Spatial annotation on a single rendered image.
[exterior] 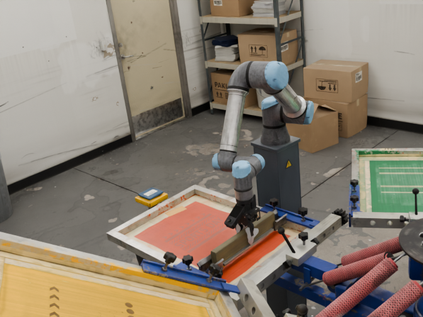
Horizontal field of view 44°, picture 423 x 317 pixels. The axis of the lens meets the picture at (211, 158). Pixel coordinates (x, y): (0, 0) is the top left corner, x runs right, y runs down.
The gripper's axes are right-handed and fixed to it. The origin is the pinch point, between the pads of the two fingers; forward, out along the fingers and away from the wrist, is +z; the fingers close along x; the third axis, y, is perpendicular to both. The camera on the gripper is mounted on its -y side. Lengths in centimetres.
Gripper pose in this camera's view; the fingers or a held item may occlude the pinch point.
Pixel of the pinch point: (245, 241)
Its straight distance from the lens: 224.6
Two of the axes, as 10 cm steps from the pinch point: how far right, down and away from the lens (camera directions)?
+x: -7.2, -2.0, 6.7
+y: 6.9, -3.6, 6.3
